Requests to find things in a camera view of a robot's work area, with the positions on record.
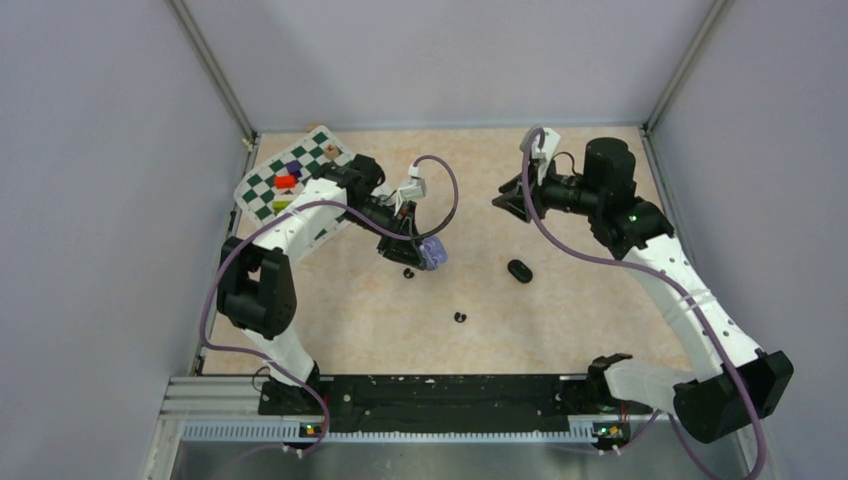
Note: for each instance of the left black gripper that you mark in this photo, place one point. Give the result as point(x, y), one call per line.
point(402, 250)

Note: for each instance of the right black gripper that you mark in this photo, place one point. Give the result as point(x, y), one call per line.
point(513, 198)

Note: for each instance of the lavender earbud charging case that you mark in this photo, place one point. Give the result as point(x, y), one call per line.
point(433, 252)

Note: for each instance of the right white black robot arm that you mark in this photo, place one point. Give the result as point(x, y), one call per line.
point(732, 381)

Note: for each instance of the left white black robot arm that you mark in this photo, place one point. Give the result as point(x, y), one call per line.
point(255, 287)

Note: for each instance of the black earbud charging case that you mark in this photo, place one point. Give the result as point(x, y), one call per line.
point(520, 271)

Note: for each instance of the wooden cube piece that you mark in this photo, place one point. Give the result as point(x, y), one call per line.
point(331, 152)

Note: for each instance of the lime green block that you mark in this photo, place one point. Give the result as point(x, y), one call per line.
point(280, 203)

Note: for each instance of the purple block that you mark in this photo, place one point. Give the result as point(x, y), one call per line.
point(293, 168)

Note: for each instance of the red block upper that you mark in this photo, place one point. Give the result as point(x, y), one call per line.
point(285, 182)

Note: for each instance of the green white chessboard mat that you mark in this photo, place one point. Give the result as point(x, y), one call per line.
point(273, 184)

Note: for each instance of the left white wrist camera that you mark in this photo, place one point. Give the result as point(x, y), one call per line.
point(414, 188)

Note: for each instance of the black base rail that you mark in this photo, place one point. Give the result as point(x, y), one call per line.
point(441, 404)

